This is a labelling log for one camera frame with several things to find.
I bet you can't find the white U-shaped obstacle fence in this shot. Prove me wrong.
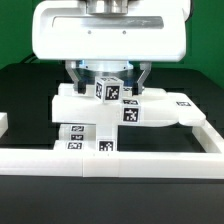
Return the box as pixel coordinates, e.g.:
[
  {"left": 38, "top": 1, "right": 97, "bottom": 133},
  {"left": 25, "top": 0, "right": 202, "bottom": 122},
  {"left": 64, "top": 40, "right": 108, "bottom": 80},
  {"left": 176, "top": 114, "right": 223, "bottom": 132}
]
[{"left": 0, "top": 123, "right": 224, "bottom": 179}]

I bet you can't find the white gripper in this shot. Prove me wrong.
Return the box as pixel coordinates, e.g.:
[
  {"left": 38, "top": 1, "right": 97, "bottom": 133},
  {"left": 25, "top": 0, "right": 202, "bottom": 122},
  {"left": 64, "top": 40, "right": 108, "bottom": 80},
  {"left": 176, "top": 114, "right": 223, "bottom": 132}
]
[{"left": 32, "top": 0, "right": 192, "bottom": 95}]

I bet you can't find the white chair back frame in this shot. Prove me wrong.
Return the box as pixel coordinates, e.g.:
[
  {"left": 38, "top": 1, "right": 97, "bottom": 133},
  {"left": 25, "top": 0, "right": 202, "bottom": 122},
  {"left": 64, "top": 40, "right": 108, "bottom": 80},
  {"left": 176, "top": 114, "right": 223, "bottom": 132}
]
[{"left": 52, "top": 84, "right": 206, "bottom": 127}]

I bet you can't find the black cable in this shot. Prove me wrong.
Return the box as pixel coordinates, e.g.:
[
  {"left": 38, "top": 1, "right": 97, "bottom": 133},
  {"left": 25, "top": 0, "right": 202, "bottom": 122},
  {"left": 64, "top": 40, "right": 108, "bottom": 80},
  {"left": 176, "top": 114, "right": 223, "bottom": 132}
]
[{"left": 19, "top": 53, "right": 38, "bottom": 64}]

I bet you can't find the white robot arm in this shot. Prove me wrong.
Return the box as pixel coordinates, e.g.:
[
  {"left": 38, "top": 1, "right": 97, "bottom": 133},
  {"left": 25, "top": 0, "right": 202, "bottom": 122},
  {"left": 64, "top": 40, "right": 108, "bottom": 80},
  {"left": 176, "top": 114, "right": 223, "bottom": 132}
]
[{"left": 32, "top": 0, "right": 193, "bottom": 89}]

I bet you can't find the white block left edge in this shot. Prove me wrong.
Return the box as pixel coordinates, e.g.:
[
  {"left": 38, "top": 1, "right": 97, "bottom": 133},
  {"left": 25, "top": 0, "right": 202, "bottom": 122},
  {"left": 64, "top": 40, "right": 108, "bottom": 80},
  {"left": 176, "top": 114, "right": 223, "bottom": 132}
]
[{"left": 0, "top": 112, "right": 8, "bottom": 138}]

